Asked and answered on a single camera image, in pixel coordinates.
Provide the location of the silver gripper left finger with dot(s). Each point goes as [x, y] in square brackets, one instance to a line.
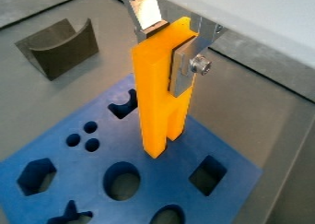
[145, 14]

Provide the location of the dark grey curved holder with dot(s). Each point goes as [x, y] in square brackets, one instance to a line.
[57, 48]

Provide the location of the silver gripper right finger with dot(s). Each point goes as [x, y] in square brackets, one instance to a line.
[188, 62]

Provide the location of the blue shape-sorter block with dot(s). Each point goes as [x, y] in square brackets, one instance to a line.
[85, 171]

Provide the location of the yellow double-square peg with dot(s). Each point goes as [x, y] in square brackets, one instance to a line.
[161, 111]

